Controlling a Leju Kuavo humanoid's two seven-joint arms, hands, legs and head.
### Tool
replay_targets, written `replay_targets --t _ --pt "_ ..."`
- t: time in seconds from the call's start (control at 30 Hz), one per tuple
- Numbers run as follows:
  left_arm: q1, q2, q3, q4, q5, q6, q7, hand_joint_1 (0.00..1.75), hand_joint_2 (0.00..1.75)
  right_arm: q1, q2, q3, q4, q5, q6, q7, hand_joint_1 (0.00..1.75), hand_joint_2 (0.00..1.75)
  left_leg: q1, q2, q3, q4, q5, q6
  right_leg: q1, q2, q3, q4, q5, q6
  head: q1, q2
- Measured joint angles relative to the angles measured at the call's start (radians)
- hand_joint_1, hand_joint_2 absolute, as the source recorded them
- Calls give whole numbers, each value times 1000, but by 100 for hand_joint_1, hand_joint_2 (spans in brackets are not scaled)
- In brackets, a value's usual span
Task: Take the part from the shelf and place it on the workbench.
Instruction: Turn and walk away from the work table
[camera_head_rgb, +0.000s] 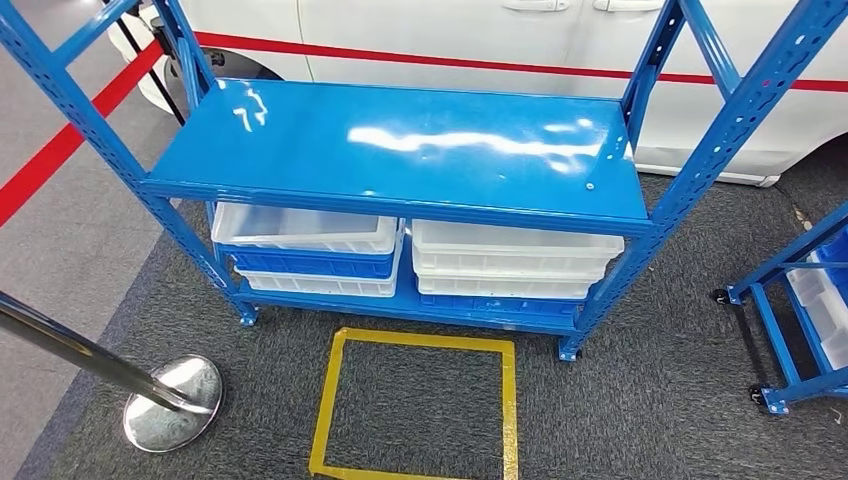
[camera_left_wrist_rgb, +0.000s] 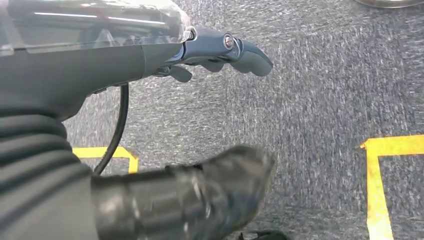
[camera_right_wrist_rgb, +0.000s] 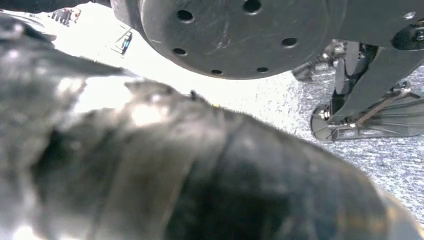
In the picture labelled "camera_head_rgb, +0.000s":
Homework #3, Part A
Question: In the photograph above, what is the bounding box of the blue metal shelf rack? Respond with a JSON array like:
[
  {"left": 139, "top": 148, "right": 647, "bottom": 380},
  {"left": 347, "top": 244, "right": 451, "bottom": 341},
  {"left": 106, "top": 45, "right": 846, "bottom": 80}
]
[
  {"left": 711, "top": 201, "right": 848, "bottom": 417},
  {"left": 0, "top": 0, "right": 848, "bottom": 365}
]

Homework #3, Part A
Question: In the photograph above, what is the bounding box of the clear white storage bin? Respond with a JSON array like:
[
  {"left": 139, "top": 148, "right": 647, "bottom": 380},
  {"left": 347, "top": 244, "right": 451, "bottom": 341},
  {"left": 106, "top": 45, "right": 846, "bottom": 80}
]
[{"left": 209, "top": 201, "right": 399, "bottom": 257}]

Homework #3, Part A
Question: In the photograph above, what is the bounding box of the yellow floor tape square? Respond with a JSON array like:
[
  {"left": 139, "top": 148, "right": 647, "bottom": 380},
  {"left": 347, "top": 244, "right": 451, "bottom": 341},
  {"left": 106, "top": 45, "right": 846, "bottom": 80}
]
[{"left": 307, "top": 326, "right": 520, "bottom": 480}]

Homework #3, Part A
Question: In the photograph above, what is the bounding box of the white car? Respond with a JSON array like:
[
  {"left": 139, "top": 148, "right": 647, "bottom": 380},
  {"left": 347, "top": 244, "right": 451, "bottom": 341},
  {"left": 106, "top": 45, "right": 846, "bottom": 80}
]
[{"left": 105, "top": 0, "right": 848, "bottom": 189}]

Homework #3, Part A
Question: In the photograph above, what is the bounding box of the black car tyre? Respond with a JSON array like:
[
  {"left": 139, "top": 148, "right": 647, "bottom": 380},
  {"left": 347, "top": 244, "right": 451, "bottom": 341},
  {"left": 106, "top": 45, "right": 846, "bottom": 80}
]
[{"left": 163, "top": 46, "right": 285, "bottom": 107}]

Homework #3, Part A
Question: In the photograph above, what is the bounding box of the chrome barrier stanchion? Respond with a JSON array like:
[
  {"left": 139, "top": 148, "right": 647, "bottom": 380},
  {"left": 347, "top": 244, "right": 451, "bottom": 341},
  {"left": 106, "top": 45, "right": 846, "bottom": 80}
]
[{"left": 0, "top": 290, "right": 226, "bottom": 456}]

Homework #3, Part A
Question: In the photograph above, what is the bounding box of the dark barrier stanchion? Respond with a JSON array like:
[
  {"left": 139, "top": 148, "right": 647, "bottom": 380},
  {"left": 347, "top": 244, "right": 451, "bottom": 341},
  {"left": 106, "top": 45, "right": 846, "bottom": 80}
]
[{"left": 101, "top": 0, "right": 189, "bottom": 128}]

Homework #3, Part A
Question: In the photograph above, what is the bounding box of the white car door handle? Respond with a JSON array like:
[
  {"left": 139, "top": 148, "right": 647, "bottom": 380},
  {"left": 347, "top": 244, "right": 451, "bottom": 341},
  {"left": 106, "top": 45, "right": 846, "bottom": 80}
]
[
  {"left": 592, "top": 0, "right": 666, "bottom": 14},
  {"left": 500, "top": 0, "right": 573, "bottom": 14}
]

